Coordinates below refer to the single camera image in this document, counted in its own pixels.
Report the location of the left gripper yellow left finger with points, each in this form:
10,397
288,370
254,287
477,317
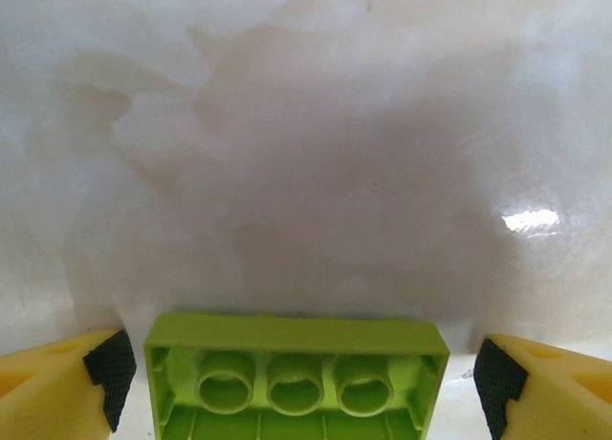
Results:
52,397

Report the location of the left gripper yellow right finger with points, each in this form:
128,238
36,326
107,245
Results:
559,402

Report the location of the lime green lego brick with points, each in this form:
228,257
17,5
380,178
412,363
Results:
296,332

